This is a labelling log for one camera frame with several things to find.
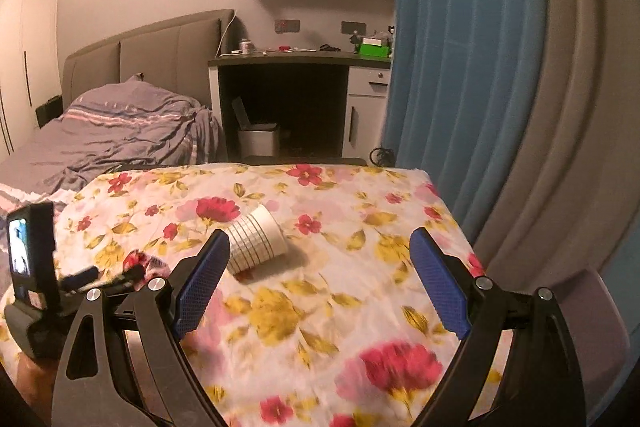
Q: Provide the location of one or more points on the reddish wall socket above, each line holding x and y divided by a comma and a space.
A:
287, 26

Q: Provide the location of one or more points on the grey wall socket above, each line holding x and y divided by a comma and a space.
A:
353, 27

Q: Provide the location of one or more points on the white drawer cabinet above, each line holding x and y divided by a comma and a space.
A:
367, 112

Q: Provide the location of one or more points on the floral table cloth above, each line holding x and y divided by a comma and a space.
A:
325, 307

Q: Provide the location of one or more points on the grey curtain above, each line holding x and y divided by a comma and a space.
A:
585, 107

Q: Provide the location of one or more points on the grey padded headboard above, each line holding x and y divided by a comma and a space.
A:
150, 52

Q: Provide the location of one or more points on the grid-patterned paper cup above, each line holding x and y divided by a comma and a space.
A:
255, 239

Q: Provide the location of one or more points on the dark-topped desk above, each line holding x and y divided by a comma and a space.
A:
280, 107

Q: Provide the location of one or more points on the grey striped duvet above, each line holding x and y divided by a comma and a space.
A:
125, 127

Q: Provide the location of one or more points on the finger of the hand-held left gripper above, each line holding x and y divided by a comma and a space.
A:
80, 278
125, 281

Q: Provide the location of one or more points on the blue curtain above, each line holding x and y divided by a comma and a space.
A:
450, 57

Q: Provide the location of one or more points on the black bedside box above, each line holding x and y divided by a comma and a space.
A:
49, 112

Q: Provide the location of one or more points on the black red snack wrapper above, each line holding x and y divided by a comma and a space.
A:
147, 263

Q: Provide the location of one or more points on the green box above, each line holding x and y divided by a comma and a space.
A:
375, 49

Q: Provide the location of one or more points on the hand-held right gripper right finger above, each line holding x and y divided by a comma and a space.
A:
440, 287

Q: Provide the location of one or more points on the white pedal bin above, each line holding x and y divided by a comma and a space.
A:
257, 139

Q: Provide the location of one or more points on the white wardrobe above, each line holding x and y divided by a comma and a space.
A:
30, 32

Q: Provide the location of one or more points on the person's left hand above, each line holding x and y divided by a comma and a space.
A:
35, 387

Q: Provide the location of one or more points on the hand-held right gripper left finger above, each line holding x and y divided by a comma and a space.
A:
200, 287

